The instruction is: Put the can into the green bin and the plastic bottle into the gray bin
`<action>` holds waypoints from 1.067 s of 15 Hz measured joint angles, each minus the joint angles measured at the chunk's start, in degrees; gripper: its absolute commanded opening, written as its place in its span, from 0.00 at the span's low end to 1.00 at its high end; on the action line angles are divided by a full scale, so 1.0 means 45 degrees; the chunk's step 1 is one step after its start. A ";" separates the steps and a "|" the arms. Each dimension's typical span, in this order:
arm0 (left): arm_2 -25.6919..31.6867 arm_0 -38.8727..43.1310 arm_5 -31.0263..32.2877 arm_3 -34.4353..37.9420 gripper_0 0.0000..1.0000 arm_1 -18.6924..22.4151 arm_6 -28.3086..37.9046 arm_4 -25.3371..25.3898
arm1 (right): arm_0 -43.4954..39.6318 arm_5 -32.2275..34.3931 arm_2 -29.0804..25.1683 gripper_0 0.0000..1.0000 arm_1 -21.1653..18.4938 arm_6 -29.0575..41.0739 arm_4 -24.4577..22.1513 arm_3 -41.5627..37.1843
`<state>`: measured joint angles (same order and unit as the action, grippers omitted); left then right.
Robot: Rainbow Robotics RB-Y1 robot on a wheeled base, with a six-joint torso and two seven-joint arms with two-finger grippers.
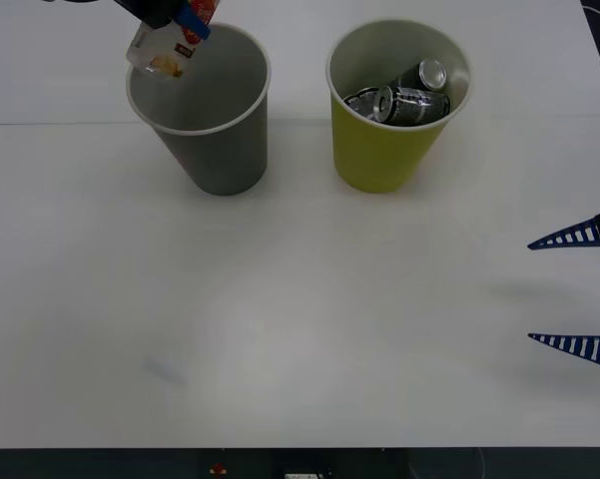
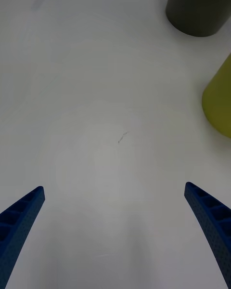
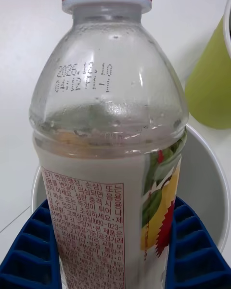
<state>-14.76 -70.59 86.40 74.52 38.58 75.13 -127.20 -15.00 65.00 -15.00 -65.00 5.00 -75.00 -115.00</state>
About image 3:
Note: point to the yellow-green plastic bin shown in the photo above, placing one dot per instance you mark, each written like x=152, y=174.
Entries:
x=209, y=89

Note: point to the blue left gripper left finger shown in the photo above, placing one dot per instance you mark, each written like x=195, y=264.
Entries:
x=29, y=257

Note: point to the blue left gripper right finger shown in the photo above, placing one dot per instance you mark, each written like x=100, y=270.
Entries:
x=197, y=257

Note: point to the grey plastic bin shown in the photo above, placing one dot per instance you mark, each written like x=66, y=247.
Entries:
x=204, y=185

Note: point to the clear bottle with red cap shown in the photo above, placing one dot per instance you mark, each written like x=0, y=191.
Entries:
x=108, y=101

